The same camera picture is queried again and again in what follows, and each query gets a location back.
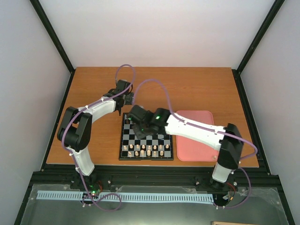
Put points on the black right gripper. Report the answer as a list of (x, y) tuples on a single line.
[(138, 133)]

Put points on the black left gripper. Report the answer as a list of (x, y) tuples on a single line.
[(130, 99)]

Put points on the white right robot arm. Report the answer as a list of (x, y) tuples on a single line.
[(226, 140)]

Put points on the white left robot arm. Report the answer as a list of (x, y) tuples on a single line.
[(75, 128)]

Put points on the dark chess piece row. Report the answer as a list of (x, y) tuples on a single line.
[(147, 117)]

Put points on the black white chessboard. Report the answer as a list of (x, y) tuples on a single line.
[(128, 137)]

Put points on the pink tray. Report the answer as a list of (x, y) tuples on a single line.
[(192, 151)]

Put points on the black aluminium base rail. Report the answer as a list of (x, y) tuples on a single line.
[(108, 177)]

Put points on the right black frame post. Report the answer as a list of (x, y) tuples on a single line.
[(276, 6)]

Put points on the black frame post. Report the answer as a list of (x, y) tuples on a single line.
[(52, 34), (276, 6)]

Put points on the light blue cable duct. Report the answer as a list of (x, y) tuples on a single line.
[(127, 197)]

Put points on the left black frame post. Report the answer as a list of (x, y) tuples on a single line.
[(52, 34)]

